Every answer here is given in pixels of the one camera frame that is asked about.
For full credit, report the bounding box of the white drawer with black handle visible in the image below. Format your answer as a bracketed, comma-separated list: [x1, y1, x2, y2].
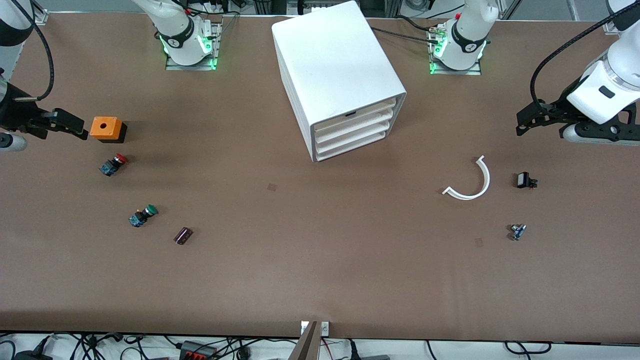
[312, 97, 399, 135]

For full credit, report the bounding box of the orange button box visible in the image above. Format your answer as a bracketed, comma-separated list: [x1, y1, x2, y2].
[90, 116, 128, 144]

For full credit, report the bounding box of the red push button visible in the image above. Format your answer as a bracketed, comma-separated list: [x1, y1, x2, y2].
[99, 154, 129, 177]

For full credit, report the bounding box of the green push button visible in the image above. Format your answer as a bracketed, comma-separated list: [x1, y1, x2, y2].
[129, 204, 159, 228]

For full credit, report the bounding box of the white plain drawer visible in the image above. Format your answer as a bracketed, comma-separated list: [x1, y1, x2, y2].
[316, 131, 388, 162]
[315, 121, 392, 153]
[313, 111, 397, 144]

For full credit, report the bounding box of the white drawer cabinet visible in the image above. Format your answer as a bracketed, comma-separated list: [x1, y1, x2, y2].
[271, 0, 407, 163]

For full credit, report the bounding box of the white curved plastic strip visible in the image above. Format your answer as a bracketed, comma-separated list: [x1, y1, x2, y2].
[442, 155, 491, 201]

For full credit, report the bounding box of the black power strip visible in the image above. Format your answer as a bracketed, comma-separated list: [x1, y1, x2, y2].
[179, 340, 219, 360]

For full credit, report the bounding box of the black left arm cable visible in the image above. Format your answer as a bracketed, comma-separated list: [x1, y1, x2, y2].
[530, 0, 640, 107]

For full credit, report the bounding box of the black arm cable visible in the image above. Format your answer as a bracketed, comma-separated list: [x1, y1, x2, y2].
[530, 0, 640, 107]
[10, 0, 55, 102]

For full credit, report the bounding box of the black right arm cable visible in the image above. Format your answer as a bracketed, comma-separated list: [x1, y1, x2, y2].
[10, 0, 55, 102]

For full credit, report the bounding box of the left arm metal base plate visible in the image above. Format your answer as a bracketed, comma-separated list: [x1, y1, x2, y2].
[428, 22, 483, 76]

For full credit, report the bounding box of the wooden camera post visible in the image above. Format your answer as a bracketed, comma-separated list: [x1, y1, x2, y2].
[288, 321, 321, 360]

